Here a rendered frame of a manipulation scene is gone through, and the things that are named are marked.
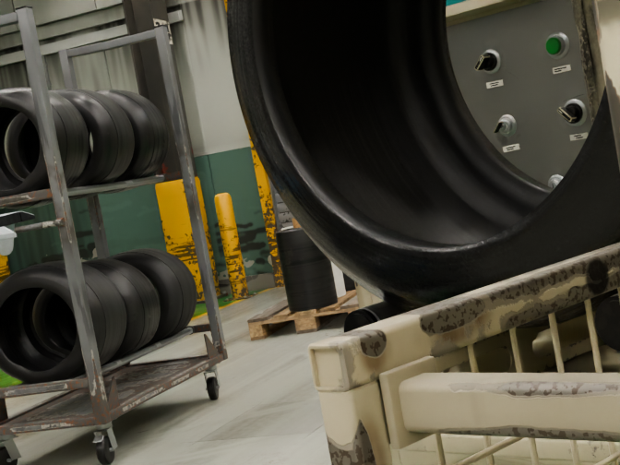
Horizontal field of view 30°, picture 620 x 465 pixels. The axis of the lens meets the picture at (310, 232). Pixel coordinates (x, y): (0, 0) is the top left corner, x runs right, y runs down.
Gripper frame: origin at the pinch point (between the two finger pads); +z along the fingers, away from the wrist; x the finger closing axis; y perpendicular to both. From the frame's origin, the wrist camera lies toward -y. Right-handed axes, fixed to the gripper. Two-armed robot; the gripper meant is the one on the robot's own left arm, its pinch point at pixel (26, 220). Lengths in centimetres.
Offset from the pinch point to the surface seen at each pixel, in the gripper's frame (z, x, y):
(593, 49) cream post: 72, 34, -12
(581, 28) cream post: 72, 33, -15
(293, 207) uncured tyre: 36, 52, -4
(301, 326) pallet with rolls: 44, -586, 183
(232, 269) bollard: -4, -895, 202
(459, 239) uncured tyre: 53, 41, 5
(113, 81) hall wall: -93, -1042, 17
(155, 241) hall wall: -80, -1005, 181
